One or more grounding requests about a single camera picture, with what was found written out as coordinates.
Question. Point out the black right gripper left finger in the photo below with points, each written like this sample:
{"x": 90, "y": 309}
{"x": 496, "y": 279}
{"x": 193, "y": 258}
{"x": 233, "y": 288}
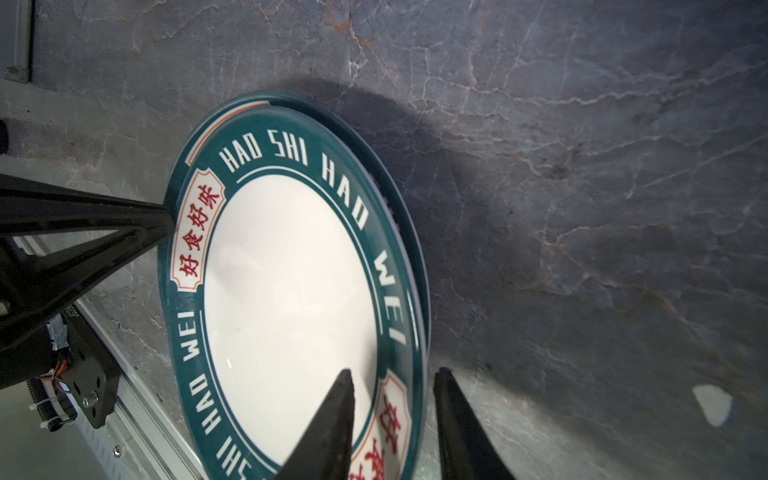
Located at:
{"x": 324, "y": 450}

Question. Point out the green rim plate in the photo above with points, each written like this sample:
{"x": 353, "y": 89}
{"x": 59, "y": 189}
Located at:
{"x": 285, "y": 267}
{"x": 354, "y": 141}

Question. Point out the aluminium frame rail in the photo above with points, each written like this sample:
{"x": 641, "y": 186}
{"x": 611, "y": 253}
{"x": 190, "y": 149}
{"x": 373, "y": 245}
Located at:
{"x": 112, "y": 98}

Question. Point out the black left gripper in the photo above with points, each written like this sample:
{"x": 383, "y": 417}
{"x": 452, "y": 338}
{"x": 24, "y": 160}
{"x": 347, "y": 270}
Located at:
{"x": 56, "y": 245}

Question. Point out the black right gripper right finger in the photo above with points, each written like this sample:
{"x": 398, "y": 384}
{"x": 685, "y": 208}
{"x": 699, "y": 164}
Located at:
{"x": 465, "y": 451}

